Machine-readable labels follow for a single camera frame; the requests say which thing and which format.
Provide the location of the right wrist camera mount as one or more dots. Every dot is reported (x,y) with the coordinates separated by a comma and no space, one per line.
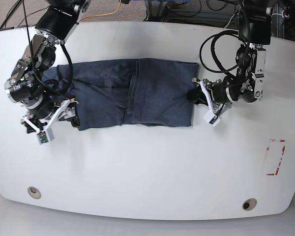
(61,112)

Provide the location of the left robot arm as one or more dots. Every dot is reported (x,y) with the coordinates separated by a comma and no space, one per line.
(245,79)

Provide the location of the dark blue t-shirt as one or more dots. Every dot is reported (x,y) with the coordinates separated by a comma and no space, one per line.
(150,92)

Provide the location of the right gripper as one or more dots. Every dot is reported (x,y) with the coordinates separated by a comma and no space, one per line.
(43,109)

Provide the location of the left table cable grommet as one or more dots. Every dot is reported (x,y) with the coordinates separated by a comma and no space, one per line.
(34,193)

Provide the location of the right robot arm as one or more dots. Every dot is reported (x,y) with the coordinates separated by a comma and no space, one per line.
(26,85)

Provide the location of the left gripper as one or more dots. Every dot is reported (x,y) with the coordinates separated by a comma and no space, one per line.
(217,93)

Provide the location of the right table cable grommet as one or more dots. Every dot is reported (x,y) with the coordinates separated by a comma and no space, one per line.
(249,204)

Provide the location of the aluminium frame structure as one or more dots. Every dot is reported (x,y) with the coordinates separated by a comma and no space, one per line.
(218,13)

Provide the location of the table cable grommet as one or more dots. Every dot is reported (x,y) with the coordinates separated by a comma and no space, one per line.
(249,204)
(34,193)

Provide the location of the red tape rectangle marking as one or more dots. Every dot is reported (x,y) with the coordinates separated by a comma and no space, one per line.
(274,156)

